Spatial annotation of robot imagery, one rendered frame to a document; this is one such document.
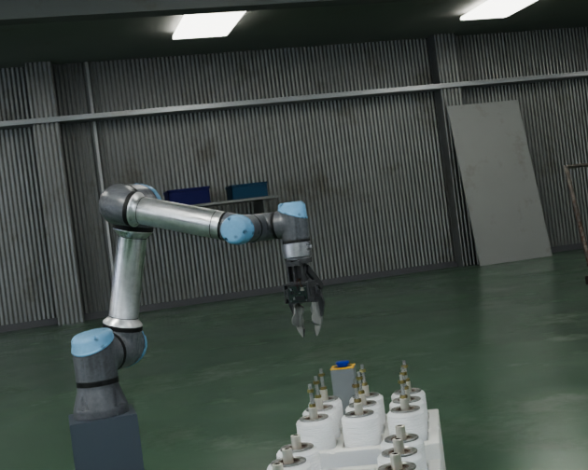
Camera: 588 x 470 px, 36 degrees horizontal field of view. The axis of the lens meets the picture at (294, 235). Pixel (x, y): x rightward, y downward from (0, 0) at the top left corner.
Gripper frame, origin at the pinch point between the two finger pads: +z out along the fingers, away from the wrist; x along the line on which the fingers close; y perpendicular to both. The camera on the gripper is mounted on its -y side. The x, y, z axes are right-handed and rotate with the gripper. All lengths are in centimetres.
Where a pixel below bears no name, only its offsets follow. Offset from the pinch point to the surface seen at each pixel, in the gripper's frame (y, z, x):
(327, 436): 14.9, 25.4, 6.3
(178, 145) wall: -776, -151, -420
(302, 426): 16.7, 22.1, 0.8
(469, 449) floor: -46, 46, 30
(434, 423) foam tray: -6.0, 28.2, 29.5
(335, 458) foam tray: 18.7, 29.9, 9.1
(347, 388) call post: -25.4, 21.0, 0.3
